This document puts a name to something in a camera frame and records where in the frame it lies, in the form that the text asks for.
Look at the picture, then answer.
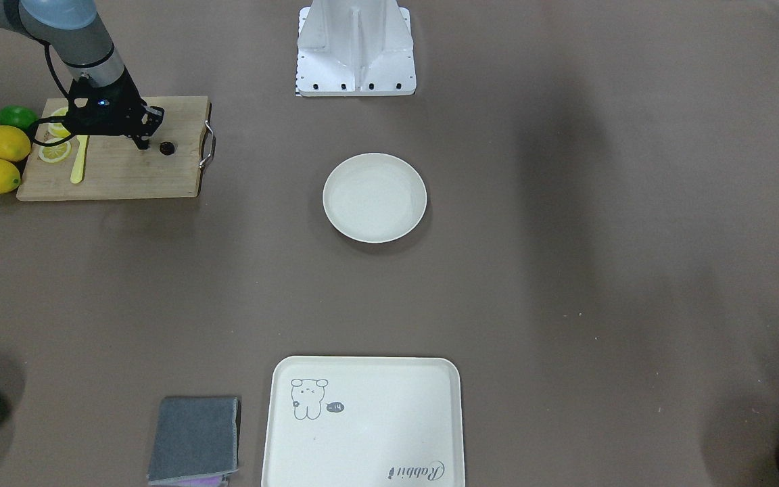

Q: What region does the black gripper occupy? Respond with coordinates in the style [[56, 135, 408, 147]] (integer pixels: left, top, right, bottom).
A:
[[63, 71, 165, 150]]

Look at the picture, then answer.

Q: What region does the dark red cherry pair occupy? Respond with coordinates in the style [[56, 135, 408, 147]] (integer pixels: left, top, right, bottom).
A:
[[158, 141, 176, 156]]

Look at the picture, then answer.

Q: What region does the beige round plate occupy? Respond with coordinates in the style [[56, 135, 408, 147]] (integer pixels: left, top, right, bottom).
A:
[[322, 152, 429, 244]]

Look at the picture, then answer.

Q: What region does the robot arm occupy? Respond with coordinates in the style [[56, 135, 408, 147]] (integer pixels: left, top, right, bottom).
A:
[[0, 1, 164, 150]]

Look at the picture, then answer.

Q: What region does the cream rabbit tray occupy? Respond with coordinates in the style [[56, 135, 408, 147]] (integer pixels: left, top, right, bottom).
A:
[[262, 356, 466, 486]]

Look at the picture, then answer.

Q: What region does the bamboo cutting board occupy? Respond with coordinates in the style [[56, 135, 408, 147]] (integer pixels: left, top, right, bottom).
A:
[[16, 96, 214, 202]]

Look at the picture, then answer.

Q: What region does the yellow plastic knife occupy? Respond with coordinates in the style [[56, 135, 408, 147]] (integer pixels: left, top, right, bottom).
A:
[[69, 135, 89, 185]]

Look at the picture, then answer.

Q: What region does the green lime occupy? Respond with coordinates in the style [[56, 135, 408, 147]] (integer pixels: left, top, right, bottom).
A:
[[0, 105, 39, 132]]

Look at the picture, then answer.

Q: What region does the yellow lemon far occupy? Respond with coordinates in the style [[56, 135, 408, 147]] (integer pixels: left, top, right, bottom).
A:
[[0, 124, 32, 162]]

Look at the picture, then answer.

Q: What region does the grey folded cloth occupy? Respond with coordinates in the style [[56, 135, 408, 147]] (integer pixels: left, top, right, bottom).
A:
[[147, 396, 240, 486]]

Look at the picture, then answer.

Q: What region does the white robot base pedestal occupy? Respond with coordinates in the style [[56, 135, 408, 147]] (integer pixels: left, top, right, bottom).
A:
[[295, 1, 417, 97]]

